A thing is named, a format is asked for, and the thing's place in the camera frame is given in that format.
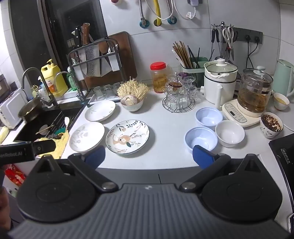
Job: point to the patterned steel cleaver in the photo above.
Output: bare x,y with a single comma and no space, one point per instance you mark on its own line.
91,61

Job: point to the blue plastic bowl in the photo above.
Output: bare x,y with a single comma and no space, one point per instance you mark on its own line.
200,137
208,117

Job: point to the pale green electric kettle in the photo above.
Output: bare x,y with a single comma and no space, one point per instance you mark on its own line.
284,78

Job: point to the amber foot crystal glass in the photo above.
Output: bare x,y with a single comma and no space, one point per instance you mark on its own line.
172,93

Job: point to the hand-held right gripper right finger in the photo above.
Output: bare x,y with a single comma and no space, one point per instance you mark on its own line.
202,156

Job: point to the dark window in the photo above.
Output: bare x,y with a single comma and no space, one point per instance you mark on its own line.
75,18

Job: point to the floral mug with grains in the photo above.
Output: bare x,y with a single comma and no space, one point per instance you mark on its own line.
270,129

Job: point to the yellow dish cloth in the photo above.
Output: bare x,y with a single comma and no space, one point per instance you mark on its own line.
60,143

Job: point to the white countertop appliance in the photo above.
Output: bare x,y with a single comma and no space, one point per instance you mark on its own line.
11,110

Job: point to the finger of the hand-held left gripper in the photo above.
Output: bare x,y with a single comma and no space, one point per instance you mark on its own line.
44,148

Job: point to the brown wooden cutting board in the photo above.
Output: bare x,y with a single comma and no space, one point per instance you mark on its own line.
128,59

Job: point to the purple foot crystal glass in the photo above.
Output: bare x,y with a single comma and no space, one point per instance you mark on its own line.
183,75

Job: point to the glass tea kettle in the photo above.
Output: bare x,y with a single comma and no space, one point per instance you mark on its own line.
252,94

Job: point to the grey wall power strip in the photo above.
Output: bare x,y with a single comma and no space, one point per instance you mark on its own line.
243,34

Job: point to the red printed package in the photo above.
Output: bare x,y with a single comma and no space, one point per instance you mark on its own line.
15,174

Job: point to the clear tumbler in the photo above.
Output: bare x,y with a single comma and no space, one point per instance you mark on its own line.
98,92
107,91
116,88

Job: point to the hanging utensil rack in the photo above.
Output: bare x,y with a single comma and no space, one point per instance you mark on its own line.
221,24

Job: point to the black knife rack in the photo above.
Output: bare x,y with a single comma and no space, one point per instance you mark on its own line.
119,57

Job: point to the green chopstick holder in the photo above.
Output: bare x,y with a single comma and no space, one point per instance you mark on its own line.
198,69

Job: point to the white tea cup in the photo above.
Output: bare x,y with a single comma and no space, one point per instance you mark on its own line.
280,103

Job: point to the bundle of wooden chopsticks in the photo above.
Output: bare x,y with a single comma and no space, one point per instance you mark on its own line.
181,54

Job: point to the steel kitchen faucet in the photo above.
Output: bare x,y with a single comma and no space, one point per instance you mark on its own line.
46,78

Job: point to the enoki mushroom bunch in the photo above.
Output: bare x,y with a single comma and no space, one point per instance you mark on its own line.
133,88

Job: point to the steel saucepan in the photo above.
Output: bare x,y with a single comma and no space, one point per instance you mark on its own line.
29,109

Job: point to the red lid glass jar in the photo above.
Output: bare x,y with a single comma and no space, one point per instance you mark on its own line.
158,79

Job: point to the white ceramic bowl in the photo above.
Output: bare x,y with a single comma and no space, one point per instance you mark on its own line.
229,133

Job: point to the clear crystal glass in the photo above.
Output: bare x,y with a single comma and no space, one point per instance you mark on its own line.
190,86

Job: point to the green bottle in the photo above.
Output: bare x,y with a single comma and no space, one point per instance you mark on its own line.
72,81

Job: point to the floral deer print plate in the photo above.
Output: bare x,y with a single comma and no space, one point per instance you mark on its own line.
127,136

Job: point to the white bowl with vegetables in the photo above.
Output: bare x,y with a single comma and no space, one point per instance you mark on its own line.
135,107

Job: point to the black kitchen sink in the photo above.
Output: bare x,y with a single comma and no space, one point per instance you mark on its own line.
34,132

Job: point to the white electric cooking pot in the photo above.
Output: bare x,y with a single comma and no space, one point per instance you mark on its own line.
218,87

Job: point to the black induction cooktop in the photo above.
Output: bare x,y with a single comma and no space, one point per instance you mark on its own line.
283,154

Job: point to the white spoon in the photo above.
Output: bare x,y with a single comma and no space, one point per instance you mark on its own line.
66,120

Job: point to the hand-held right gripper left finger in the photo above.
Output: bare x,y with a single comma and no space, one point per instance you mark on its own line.
95,156

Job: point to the white leaf print plate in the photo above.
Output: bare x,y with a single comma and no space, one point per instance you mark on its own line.
86,136
98,111

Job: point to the cream kettle heating base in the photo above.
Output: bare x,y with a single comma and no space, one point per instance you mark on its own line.
234,113

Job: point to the thin steel water tap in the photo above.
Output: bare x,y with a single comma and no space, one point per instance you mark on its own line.
69,73

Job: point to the yellow detergent bottle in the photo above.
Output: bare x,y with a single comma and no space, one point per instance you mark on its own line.
55,80

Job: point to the scissors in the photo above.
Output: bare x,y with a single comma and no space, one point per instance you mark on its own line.
228,36

